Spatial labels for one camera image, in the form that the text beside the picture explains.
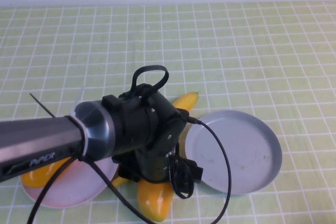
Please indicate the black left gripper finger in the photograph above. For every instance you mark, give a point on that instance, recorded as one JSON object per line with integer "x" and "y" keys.
{"x": 128, "y": 176}
{"x": 195, "y": 172}

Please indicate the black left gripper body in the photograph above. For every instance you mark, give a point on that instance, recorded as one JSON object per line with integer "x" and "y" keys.
{"x": 155, "y": 167}

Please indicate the yellow banana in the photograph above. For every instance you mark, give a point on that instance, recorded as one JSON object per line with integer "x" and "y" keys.
{"x": 118, "y": 182}
{"x": 187, "y": 100}

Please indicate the yellow mango with orange blush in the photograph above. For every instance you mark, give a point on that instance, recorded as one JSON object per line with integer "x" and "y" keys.
{"x": 155, "y": 200}

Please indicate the grey-blue round plate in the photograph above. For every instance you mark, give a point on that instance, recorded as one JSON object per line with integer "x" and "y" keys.
{"x": 244, "y": 153}

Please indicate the plain yellow mango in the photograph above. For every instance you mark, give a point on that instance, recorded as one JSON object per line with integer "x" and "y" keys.
{"x": 36, "y": 179}

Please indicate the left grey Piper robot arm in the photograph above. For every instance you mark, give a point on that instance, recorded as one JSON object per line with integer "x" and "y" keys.
{"x": 39, "y": 137}

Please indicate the pink round plate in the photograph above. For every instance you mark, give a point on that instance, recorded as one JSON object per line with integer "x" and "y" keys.
{"x": 73, "y": 190}

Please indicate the white zip tie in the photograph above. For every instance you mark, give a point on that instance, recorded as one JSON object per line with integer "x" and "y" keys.
{"x": 84, "y": 140}

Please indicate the thin black zip tie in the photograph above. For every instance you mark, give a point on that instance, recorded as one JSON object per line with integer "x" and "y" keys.
{"x": 42, "y": 104}

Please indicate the green checkered tablecloth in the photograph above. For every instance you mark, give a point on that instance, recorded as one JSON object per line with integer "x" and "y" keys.
{"x": 236, "y": 51}

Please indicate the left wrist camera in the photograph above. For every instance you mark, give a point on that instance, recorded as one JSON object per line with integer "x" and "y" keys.
{"x": 182, "y": 115}

